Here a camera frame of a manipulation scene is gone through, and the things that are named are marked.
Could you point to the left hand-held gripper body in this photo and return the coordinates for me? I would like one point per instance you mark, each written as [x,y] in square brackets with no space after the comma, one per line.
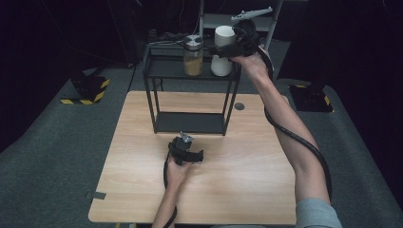
[179,148]

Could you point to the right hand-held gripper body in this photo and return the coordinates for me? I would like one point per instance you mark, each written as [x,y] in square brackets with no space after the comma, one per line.
[248,34]

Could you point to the white cylindrical bottle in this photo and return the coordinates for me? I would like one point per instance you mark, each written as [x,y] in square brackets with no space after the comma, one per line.
[221,68]

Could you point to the black metal two-tier shelf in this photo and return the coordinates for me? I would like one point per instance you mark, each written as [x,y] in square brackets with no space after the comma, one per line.
[190,123]

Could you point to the glass jar with metal lid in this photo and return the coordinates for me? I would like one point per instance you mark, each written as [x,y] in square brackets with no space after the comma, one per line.
[193,63]

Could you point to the person's left hand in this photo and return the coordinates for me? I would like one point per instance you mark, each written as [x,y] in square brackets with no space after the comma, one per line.
[176,174]

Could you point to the person's right hand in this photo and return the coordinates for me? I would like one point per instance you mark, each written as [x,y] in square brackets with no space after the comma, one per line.
[253,65]

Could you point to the dark round table grommet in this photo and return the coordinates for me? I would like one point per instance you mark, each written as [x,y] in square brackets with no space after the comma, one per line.
[239,106]

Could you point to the black yellow striped base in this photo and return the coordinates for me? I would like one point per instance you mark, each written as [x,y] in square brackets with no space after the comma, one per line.
[90,87]
[310,99]

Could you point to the grey tape piece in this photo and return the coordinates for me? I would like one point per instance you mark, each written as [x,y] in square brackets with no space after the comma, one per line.
[96,195]

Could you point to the person's grey sleeve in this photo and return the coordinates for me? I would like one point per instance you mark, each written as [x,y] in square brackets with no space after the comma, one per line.
[316,215]

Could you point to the white metal stand frame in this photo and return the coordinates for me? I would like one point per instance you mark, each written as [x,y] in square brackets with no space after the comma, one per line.
[207,20]

